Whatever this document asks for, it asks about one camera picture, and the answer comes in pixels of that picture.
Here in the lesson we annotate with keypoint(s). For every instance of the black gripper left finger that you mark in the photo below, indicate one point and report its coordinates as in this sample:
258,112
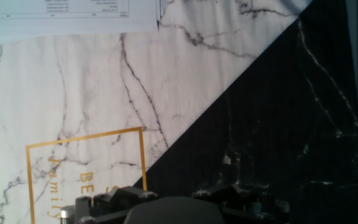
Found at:
117,199

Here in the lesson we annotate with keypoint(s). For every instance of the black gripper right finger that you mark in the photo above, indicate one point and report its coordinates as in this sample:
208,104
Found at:
228,194

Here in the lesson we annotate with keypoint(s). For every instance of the marble pattern tablecloth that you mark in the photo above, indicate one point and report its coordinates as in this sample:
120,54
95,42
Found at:
197,93

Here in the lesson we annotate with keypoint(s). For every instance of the printed white paper stack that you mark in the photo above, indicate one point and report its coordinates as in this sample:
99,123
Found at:
73,25

